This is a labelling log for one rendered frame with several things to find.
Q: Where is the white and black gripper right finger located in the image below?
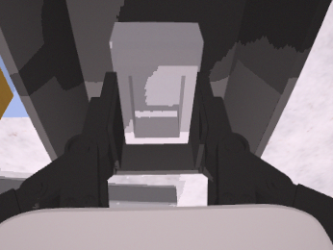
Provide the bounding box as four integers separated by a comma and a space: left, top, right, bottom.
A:
190, 72, 333, 244

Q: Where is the grey rectangular block with pocket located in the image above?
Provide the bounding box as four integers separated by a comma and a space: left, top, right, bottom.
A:
110, 22, 204, 144

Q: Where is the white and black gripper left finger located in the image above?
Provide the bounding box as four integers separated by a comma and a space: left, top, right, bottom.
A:
0, 72, 124, 223

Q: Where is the yellow-orange rectangular block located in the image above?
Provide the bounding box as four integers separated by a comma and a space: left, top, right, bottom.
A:
0, 67, 13, 120

